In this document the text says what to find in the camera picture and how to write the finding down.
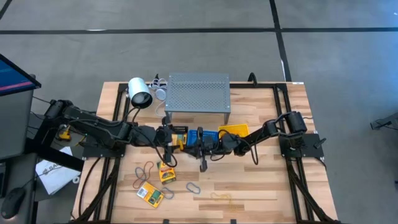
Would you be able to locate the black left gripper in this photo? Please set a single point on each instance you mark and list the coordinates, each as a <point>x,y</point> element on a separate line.
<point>164,138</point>

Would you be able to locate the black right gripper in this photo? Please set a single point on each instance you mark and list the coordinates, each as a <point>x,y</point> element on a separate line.
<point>224,144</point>

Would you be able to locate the red rubber band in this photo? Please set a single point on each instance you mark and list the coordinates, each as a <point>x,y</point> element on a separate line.
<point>134,185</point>

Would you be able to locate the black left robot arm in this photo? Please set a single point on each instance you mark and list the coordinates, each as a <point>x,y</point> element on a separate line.
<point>99,129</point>

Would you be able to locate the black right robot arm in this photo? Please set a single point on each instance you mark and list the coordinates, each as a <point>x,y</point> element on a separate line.
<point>264,132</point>

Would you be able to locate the dark grey desk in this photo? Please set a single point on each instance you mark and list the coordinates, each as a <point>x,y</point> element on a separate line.
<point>18,174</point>

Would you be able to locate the black plastic basket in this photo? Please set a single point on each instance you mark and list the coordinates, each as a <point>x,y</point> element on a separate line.
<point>180,128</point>

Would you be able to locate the blue plastic basket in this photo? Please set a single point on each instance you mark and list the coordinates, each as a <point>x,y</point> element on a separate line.
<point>213,134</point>

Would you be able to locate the yellow plastic basket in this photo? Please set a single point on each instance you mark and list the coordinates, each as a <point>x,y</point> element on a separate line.
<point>236,129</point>

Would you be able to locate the white round puck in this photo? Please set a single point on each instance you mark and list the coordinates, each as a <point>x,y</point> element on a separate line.
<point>160,94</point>

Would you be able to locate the grey perforated metal shelf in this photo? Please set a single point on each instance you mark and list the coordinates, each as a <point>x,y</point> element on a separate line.
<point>197,93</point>

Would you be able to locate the yellow rubber band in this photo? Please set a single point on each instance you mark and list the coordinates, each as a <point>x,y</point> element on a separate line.
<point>230,203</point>

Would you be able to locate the white cylindrical spotlight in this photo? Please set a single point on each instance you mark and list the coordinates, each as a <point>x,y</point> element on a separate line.
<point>136,87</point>

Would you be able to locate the black table clamp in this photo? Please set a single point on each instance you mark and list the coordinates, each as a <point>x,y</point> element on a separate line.
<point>166,221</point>
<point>233,221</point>

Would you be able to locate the white tape roll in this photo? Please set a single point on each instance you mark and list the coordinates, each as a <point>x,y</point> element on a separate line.
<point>73,180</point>

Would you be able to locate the white label sticker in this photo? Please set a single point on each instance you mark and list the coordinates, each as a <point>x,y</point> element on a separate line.
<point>298,83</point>

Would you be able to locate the black support beam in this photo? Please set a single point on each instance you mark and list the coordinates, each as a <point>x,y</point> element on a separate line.
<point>53,157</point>

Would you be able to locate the white paper booklet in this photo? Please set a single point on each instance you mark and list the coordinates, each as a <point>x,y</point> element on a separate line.
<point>56,180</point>

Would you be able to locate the grey cabinet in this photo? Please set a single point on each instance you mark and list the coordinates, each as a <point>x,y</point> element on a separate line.
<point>15,124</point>

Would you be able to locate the black computer mouse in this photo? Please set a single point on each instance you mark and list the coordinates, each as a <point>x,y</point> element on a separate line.
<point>12,202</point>

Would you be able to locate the computer monitor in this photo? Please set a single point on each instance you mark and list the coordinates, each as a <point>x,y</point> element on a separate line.
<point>12,77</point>

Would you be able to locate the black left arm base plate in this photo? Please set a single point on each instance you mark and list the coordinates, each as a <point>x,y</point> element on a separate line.
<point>102,153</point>

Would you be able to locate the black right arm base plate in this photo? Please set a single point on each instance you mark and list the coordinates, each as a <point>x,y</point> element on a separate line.
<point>311,149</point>

